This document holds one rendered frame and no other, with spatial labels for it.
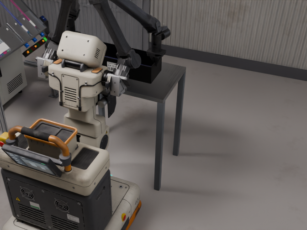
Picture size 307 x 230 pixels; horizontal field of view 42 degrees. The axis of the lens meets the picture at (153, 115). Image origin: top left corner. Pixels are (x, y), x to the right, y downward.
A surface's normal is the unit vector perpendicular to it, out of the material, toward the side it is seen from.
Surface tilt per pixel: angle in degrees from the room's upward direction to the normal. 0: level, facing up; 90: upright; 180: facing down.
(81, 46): 48
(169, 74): 0
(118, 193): 0
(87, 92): 82
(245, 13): 90
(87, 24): 90
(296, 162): 0
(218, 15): 90
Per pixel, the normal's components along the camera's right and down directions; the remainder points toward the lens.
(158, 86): 0.03, -0.80
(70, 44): -0.26, -0.15
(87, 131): -0.36, 0.42
